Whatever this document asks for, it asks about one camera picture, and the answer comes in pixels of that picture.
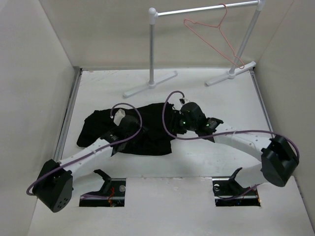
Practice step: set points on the black trousers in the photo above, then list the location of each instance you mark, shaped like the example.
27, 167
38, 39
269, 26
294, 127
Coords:
155, 142

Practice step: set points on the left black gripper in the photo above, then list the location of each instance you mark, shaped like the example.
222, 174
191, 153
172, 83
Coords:
137, 127

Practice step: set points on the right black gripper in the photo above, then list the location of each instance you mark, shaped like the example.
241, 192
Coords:
180, 114

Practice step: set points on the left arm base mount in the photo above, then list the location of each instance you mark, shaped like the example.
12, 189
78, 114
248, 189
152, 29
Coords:
111, 194

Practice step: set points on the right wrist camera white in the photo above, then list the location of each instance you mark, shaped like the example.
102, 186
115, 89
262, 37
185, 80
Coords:
183, 100

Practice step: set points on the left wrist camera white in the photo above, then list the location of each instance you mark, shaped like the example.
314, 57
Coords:
118, 117

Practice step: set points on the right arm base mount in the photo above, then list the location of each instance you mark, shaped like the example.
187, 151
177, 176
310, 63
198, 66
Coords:
231, 194

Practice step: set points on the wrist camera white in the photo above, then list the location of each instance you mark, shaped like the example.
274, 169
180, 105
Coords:
118, 117
183, 100

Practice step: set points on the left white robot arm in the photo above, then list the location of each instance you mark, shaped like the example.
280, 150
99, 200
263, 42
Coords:
54, 184

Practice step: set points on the white clothes rack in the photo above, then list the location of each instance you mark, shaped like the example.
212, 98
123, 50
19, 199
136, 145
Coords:
238, 66

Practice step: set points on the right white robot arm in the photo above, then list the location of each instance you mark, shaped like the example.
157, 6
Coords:
277, 157

